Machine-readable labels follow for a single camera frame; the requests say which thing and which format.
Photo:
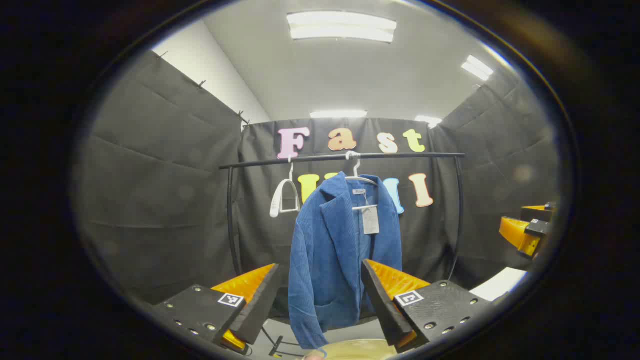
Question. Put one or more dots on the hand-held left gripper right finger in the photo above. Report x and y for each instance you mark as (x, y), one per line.
(385, 305)

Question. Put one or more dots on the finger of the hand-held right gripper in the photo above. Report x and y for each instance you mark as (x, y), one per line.
(515, 232)
(537, 214)

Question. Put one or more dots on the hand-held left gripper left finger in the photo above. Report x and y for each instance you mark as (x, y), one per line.
(260, 305)

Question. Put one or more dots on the beige round laundry hamper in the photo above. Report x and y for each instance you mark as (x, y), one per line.
(360, 350)

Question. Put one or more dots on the white plastic clothes hanger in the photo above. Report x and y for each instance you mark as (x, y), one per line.
(274, 202)
(356, 165)

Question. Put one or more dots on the white flat panel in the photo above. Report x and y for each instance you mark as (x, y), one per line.
(497, 285)

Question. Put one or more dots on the black backdrop cloth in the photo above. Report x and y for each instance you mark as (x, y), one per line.
(160, 200)

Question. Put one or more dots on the black metal garment rack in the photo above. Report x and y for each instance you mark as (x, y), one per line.
(320, 158)

